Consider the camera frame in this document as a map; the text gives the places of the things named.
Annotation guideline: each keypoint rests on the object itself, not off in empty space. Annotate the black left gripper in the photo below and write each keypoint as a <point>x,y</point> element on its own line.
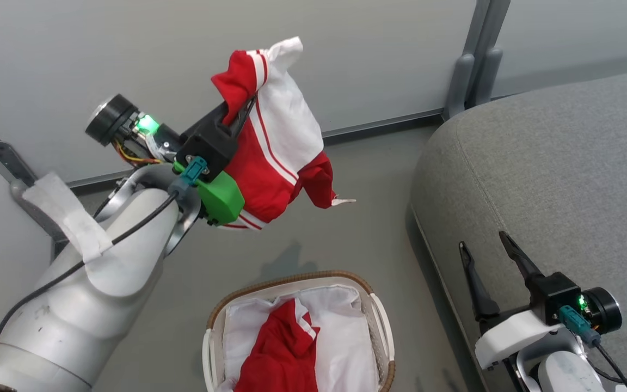
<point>210,147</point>

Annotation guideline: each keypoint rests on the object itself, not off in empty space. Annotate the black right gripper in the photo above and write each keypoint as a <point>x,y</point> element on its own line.
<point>555,296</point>

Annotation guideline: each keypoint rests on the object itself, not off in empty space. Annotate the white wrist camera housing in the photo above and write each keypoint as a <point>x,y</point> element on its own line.
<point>509,335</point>

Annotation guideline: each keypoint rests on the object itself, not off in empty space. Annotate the white laundry basket wicker rim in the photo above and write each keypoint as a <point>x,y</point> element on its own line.
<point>381,326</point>

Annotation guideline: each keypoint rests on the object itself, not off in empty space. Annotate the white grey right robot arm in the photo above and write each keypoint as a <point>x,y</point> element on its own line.
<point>564,375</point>

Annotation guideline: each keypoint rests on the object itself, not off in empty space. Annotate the red garment white trim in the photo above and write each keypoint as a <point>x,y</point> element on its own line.
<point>281,354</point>

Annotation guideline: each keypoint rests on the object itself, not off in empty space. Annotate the green wrist camera housing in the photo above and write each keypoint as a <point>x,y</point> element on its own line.
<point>221,196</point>

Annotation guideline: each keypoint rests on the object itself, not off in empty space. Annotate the grey fabric sofa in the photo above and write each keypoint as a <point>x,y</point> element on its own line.
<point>564,179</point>

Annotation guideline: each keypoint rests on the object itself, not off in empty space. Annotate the white cloth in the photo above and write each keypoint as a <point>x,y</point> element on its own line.
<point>346,348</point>

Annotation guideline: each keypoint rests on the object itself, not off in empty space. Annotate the grey curved partition foot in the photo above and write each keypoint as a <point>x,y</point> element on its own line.
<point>460,81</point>
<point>30,204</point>

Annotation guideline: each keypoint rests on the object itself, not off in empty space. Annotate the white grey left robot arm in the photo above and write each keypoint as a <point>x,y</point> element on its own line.
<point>74,316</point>

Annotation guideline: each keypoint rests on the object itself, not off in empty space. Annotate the red white striped garment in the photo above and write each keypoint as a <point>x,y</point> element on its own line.
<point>281,130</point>

